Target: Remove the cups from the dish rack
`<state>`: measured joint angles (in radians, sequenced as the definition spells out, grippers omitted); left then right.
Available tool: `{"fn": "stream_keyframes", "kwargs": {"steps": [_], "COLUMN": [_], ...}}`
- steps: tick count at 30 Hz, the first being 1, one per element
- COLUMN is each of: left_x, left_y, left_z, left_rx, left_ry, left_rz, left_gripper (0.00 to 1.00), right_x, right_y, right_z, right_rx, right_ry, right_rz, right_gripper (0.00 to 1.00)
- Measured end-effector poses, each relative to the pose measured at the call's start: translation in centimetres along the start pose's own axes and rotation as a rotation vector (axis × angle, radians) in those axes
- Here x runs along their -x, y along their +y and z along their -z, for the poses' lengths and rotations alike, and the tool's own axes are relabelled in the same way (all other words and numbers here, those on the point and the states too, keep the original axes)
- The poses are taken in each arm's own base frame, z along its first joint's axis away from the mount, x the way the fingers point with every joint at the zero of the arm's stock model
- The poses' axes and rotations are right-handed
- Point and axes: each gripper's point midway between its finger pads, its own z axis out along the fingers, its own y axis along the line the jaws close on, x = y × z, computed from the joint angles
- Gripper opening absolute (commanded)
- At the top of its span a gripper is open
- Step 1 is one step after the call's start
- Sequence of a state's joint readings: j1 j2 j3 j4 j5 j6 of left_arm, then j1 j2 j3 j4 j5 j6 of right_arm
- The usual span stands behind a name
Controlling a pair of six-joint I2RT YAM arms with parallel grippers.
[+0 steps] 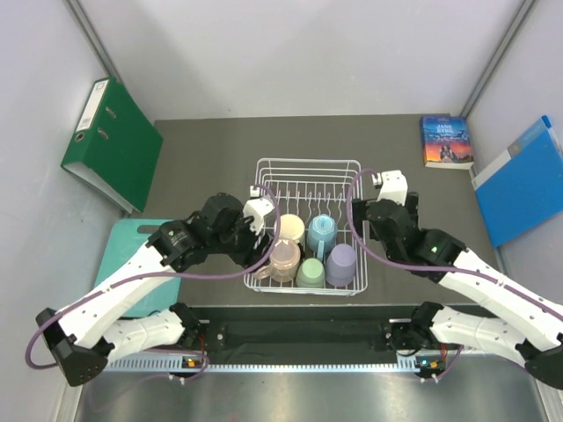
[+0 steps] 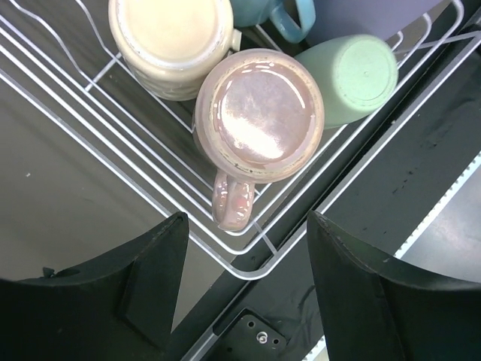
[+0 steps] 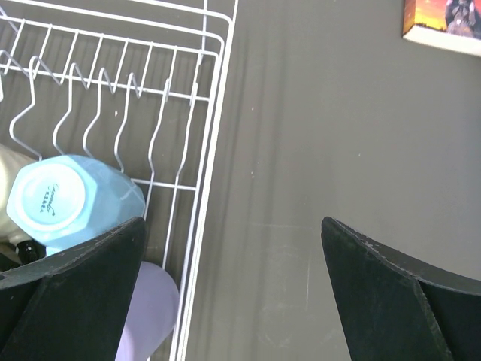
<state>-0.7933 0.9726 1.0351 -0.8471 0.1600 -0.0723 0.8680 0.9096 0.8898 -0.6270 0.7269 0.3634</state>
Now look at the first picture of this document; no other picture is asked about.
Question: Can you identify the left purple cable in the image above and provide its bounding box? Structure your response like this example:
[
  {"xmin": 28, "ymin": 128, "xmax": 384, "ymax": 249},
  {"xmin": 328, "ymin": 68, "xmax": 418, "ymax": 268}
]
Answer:
[{"xmin": 26, "ymin": 183, "xmax": 282, "ymax": 388}]

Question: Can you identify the purple cup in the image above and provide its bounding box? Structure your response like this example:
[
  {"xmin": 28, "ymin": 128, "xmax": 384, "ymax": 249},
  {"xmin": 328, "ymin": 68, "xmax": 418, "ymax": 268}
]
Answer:
[{"xmin": 325, "ymin": 244, "xmax": 356, "ymax": 287}]

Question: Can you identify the green lever arch binder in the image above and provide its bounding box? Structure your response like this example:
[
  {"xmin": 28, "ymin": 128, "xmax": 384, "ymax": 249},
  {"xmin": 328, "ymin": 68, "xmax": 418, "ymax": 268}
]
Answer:
[{"xmin": 61, "ymin": 77, "xmax": 163, "ymax": 214}]

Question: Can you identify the green cup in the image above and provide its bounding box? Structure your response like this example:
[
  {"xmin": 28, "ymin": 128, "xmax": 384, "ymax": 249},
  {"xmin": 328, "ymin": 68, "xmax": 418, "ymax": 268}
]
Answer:
[{"xmin": 296, "ymin": 258, "xmax": 325, "ymax": 288}]

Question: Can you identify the white wire dish rack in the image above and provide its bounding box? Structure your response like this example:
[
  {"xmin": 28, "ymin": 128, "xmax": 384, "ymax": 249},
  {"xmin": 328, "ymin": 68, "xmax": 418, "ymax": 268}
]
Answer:
[{"xmin": 244, "ymin": 157, "xmax": 368, "ymax": 296}]

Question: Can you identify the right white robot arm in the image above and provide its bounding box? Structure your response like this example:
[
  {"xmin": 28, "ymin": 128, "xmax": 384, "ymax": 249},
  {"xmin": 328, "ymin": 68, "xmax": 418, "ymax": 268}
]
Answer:
[{"xmin": 346, "ymin": 195, "xmax": 562, "ymax": 389}]

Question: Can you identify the teal cutting board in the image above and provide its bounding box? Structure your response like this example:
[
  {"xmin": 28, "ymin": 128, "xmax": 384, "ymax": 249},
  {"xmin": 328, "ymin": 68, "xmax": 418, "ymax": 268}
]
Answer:
[{"xmin": 94, "ymin": 218, "xmax": 184, "ymax": 318}]

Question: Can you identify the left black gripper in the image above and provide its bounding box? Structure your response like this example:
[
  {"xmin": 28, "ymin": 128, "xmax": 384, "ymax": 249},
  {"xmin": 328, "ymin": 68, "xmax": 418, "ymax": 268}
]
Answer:
[{"xmin": 210, "ymin": 209, "xmax": 274, "ymax": 273}]

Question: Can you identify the blue plastic folder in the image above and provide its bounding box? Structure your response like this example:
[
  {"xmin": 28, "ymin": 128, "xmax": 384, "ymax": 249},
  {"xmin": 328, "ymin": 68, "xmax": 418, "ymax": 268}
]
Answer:
[{"xmin": 472, "ymin": 115, "xmax": 562, "ymax": 248}]

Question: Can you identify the clear pink glass mug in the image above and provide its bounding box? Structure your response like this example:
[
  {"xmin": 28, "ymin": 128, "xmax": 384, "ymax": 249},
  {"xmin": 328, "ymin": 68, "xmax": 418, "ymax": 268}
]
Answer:
[{"xmin": 253, "ymin": 239, "xmax": 301, "ymax": 283}]

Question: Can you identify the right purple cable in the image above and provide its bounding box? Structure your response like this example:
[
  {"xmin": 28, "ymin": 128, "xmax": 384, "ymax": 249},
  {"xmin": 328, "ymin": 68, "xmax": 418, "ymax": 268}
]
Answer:
[{"xmin": 346, "ymin": 166, "xmax": 563, "ymax": 322}]

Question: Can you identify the purple cable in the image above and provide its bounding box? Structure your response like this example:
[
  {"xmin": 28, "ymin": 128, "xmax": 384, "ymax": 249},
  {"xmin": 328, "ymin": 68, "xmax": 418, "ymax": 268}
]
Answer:
[
  {"xmin": 346, "ymin": 166, "xmax": 563, "ymax": 322},
  {"xmin": 26, "ymin": 183, "xmax": 282, "ymax": 388}
]

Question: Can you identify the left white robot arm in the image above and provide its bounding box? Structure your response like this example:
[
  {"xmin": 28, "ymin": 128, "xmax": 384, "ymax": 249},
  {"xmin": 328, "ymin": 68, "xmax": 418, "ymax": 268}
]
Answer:
[{"xmin": 36, "ymin": 190, "xmax": 275, "ymax": 387}]

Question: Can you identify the cream ceramic mug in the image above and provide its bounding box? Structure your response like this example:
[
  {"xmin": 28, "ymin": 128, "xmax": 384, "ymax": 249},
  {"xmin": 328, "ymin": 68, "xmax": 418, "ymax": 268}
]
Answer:
[{"xmin": 278, "ymin": 214, "xmax": 305, "ymax": 245}]

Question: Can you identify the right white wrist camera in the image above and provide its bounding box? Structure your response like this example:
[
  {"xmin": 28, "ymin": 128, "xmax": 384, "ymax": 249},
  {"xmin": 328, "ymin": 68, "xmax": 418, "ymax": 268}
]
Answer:
[{"xmin": 371, "ymin": 170, "xmax": 408, "ymax": 206}]

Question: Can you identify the light blue mug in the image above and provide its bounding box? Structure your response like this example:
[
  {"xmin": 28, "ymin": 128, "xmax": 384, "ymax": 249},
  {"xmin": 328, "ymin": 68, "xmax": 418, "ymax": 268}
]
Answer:
[{"xmin": 306, "ymin": 214, "xmax": 338, "ymax": 261}]

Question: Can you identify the grey slotted cable duct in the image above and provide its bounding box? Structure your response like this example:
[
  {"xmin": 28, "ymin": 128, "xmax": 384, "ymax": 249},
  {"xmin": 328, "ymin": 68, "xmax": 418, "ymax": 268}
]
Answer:
[{"xmin": 105, "ymin": 353, "xmax": 440, "ymax": 374}]

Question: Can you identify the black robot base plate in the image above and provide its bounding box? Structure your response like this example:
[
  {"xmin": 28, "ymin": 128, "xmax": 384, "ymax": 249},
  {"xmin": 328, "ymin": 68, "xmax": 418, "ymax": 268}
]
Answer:
[{"xmin": 149, "ymin": 305, "xmax": 498, "ymax": 357}]

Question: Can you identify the Jane Eyre paperback book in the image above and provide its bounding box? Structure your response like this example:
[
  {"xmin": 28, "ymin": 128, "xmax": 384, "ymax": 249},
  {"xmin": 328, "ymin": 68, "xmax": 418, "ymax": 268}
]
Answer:
[{"xmin": 420, "ymin": 115, "xmax": 474, "ymax": 171}]

